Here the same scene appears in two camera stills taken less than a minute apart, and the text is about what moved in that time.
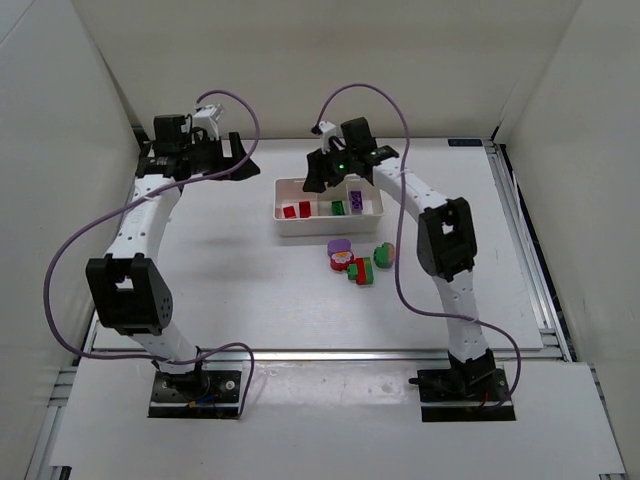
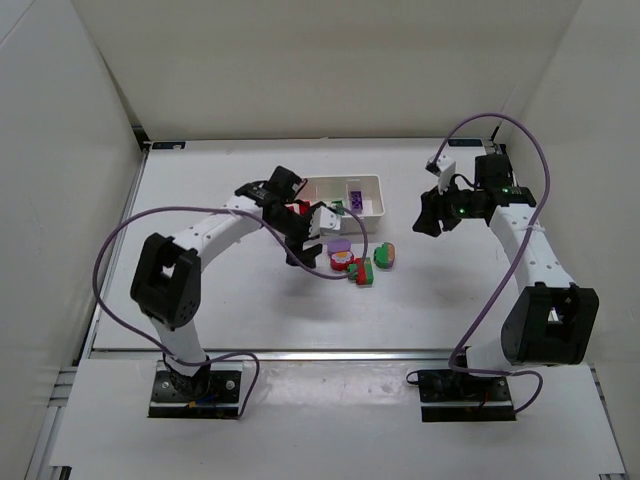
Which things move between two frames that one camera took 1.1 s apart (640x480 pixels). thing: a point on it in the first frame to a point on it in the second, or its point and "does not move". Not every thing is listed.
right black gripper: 320,163 to 436,210
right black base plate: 463,394 does not move
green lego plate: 337,208 does not move
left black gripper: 227,156 to 298,240
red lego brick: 305,209 does not move
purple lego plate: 357,201 does not move
